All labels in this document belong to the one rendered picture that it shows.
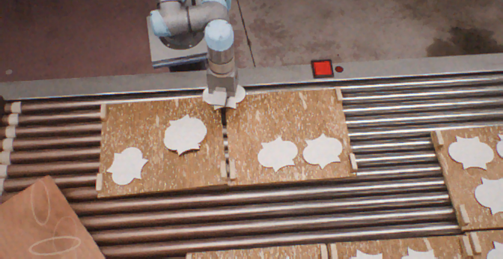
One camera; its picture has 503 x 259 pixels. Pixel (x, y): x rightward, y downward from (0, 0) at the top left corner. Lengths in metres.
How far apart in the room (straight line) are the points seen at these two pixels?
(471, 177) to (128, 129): 1.14
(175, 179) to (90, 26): 1.97
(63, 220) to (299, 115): 0.82
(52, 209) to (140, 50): 1.80
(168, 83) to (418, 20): 2.05
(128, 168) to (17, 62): 1.85
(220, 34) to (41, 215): 0.72
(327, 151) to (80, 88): 0.92
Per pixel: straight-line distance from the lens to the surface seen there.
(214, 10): 1.39
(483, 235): 1.64
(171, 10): 1.40
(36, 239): 1.50
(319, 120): 1.68
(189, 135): 1.61
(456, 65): 1.98
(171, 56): 1.91
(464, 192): 1.67
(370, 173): 1.63
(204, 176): 1.57
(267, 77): 1.79
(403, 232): 1.58
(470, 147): 1.75
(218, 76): 1.41
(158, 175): 1.59
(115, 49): 3.19
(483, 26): 3.54
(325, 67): 1.82
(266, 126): 1.65
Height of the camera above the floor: 2.35
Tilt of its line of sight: 58 degrees down
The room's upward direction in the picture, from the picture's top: straight up
